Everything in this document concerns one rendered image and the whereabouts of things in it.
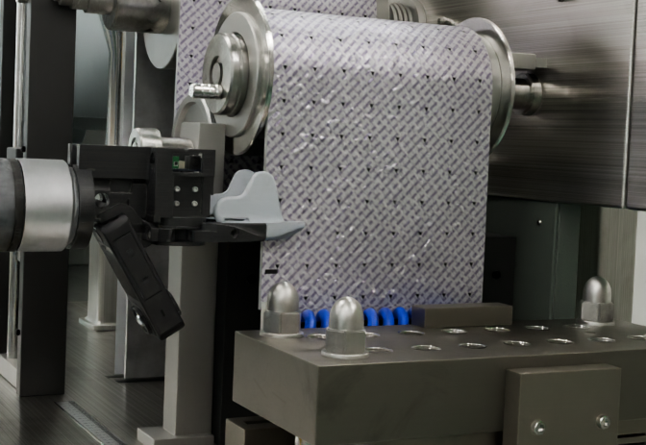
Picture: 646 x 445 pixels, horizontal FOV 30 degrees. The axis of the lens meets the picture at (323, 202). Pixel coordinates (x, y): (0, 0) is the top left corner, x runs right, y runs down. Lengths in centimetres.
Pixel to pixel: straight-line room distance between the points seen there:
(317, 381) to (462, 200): 34
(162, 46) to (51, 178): 41
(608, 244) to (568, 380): 48
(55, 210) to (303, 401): 25
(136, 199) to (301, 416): 24
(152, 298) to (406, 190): 27
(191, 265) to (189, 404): 13
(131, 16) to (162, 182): 36
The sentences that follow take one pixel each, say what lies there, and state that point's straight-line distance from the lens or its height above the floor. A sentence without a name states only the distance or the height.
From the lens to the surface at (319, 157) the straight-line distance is 108.
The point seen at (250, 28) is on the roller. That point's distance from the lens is 109.
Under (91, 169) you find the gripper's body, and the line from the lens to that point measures 99.
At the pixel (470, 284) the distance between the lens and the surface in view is 118.
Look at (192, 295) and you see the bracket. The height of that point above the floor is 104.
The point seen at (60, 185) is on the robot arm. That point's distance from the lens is 97.
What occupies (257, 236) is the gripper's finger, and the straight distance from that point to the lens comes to 103.
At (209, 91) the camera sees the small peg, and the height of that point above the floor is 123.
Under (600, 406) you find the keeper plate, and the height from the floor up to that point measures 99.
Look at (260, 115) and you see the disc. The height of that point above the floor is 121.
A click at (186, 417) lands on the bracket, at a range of 115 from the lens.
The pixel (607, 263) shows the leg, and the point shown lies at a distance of 145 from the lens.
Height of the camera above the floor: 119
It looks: 3 degrees down
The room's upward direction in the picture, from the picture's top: 2 degrees clockwise
